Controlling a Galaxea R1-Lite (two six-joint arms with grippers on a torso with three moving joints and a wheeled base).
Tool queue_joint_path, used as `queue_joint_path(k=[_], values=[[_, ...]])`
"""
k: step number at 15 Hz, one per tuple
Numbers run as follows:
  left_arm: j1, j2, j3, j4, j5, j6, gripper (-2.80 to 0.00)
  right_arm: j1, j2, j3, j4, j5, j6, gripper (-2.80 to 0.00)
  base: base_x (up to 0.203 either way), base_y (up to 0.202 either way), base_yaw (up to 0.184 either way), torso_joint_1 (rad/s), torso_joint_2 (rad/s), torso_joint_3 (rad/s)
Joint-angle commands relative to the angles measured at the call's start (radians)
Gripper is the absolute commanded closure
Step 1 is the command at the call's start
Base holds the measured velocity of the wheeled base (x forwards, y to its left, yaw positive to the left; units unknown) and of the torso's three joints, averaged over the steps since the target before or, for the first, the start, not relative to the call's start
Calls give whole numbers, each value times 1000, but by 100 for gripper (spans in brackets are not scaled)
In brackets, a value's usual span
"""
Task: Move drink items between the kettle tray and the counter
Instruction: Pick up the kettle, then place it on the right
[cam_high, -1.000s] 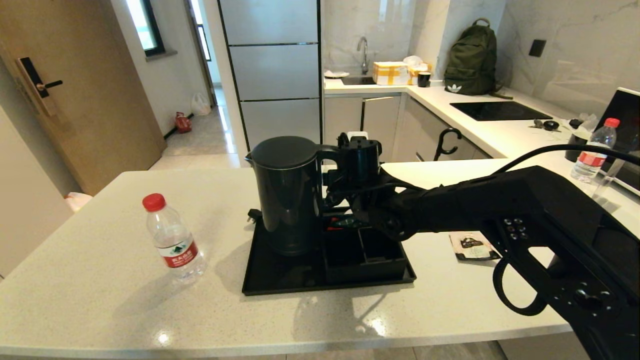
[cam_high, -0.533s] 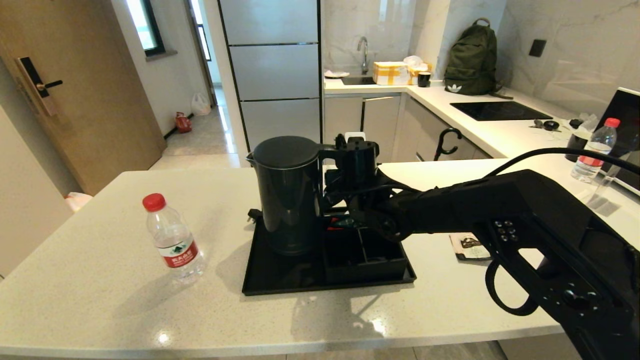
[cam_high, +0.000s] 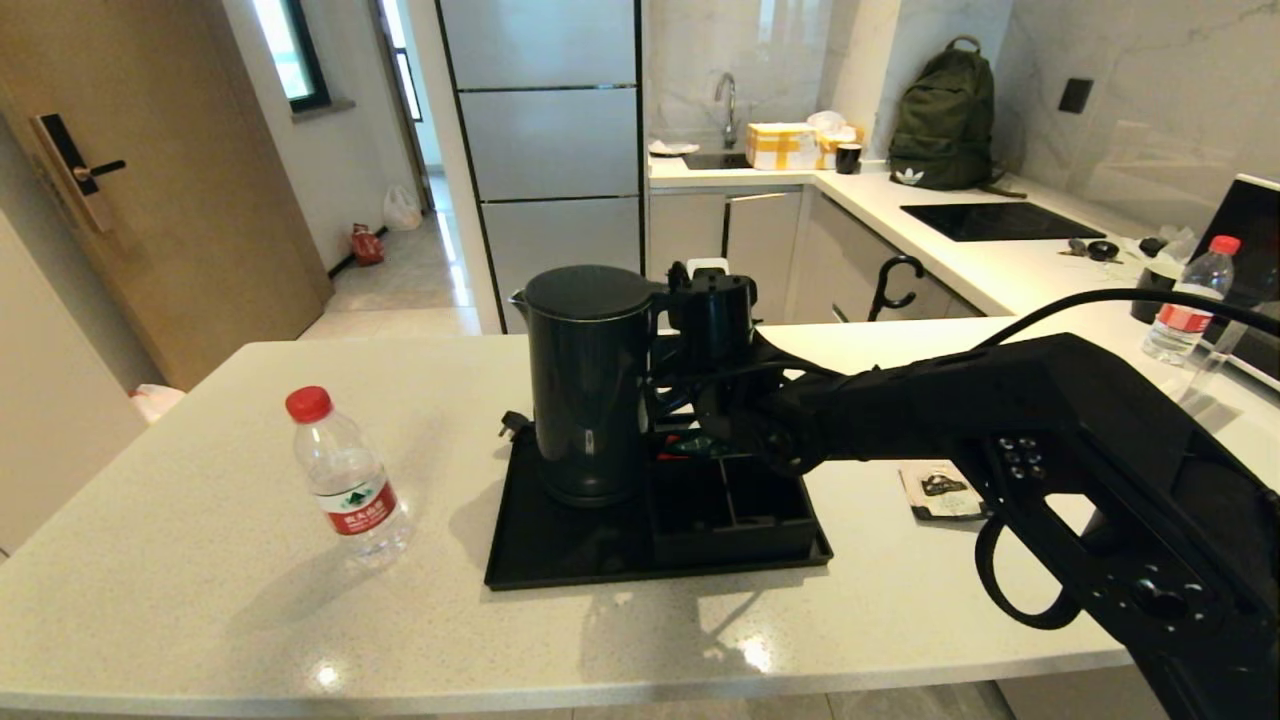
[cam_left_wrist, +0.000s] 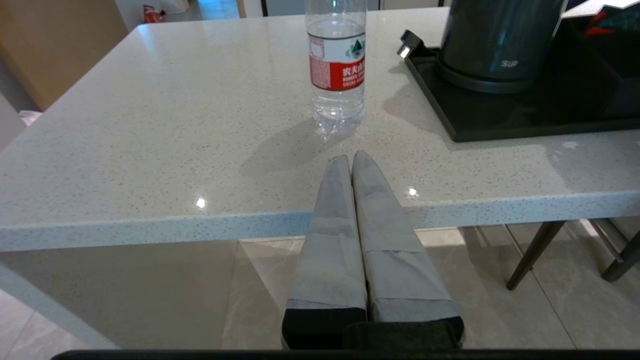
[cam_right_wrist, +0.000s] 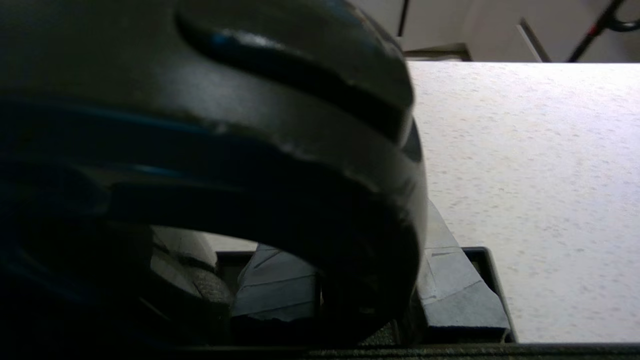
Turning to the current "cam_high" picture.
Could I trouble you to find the black electric kettle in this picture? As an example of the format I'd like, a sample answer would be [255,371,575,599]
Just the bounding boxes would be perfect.
[510,264,691,509]

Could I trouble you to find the pink tea bag packet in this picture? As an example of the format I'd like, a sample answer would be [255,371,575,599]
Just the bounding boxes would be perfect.
[898,461,993,523]

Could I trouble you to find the clear water bottle green logo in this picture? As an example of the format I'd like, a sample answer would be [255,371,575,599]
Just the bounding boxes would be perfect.
[285,386,414,571]

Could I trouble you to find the black cylindrical container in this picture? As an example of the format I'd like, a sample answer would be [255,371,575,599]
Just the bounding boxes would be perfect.
[1130,264,1173,324]

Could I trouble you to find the clear water bottle red label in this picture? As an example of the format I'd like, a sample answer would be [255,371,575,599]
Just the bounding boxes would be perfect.
[1143,235,1242,367]

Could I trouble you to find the dark green red sachet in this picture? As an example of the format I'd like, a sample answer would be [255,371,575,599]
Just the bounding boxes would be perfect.
[655,430,717,462]

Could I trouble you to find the black compartment organizer box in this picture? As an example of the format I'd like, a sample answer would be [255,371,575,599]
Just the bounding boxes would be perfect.
[648,440,817,568]

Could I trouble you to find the grey cabinet door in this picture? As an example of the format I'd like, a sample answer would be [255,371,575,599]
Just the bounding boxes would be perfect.
[722,192,803,329]
[648,193,726,291]

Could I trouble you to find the grey corner cabinet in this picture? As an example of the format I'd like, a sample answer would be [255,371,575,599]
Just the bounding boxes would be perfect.
[785,190,986,326]

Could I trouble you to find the black rectangular serving tray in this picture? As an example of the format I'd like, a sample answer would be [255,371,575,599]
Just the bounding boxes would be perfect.
[483,408,834,592]

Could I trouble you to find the white box yellow tape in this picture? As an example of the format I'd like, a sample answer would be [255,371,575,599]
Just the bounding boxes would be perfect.
[745,123,820,172]

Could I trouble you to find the chrome sink faucet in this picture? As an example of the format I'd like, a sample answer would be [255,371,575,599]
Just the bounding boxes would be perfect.
[713,73,739,151]

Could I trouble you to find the black induction cooktop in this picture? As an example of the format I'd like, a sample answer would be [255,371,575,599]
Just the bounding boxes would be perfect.
[900,203,1107,243]

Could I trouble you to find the silver refrigerator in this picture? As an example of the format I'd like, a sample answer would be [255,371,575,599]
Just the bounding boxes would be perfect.
[436,0,646,334]

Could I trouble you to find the green backpack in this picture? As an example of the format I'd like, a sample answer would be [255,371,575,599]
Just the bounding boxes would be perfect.
[888,36,1028,198]

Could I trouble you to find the white plastic bag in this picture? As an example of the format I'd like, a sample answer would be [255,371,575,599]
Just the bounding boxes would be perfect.
[382,185,424,233]

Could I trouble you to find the crumpled clear plastic wrap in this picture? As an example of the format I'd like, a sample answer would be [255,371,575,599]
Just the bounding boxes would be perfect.
[1140,227,1198,268]

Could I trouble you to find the clear acrylic sign holder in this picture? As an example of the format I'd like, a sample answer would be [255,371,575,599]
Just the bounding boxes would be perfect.
[1178,318,1263,413]

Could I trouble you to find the white framed black appliance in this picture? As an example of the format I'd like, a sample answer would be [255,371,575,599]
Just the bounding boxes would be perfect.
[1197,174,1280,393]

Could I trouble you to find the dark framed window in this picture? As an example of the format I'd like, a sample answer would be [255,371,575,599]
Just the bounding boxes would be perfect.
[250,0,331,116]

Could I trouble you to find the wooden door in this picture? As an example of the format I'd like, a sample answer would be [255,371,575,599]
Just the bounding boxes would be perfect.
[0,0,333,393]

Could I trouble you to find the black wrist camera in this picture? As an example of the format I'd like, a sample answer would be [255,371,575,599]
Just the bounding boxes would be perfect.
[667,257,759,351]

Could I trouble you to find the black umbrella hook handle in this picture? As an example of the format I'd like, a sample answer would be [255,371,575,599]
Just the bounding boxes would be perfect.
[866,255,925,323]

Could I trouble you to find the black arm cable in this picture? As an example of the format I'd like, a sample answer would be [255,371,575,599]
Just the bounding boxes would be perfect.
[975,288,1280,631]

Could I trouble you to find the black door lock handle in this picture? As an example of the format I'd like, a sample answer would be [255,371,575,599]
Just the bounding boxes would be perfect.
[30,116,128,236]

